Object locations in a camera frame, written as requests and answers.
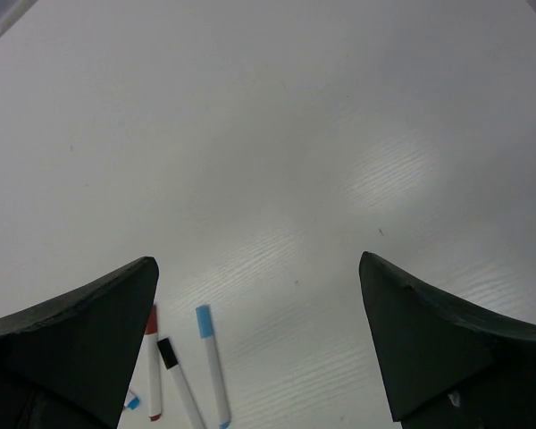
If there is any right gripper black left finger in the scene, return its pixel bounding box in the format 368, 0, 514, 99
0, 257, 159, 428

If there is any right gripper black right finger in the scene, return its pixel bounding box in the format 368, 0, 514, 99
359, 252, 536, 428

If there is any brown cap marker pen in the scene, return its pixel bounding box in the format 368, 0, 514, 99
144, 305, 163, 422

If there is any black cap marker pen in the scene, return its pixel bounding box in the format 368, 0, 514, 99
157, 338, 205, 429

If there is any light blue cap marker pen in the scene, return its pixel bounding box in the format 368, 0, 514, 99
196, 305, 232, 428

